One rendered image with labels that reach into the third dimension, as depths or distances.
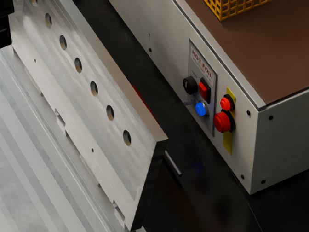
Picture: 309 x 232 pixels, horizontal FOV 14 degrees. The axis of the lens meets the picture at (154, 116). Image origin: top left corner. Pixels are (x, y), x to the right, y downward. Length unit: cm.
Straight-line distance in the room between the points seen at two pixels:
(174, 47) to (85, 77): 16
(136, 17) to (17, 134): 27
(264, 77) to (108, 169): 25
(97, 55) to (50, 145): 20
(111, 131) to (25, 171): 16
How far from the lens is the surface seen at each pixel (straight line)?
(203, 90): 170
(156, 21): 181
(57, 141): 177
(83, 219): 169
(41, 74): 180
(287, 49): 166
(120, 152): 164
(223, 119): 167
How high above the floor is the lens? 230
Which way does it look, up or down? 50 degrees down
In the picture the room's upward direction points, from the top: straight up
